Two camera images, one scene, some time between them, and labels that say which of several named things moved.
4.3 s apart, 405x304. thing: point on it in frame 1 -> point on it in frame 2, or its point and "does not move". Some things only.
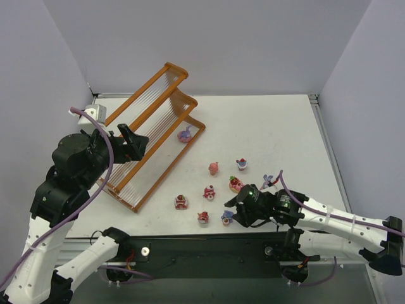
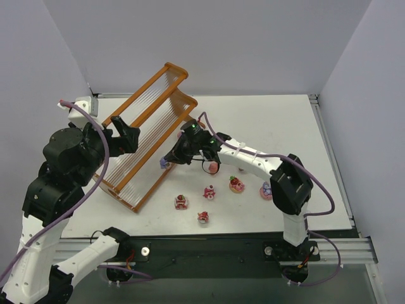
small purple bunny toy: [227, 218] -> [162, 163]
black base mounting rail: [219, 249] does not move
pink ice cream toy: [213, 167] does not move
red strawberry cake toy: [181, 202] does not move
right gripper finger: [231, 202] -> [174, 156]
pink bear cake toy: [209, 192] does not move
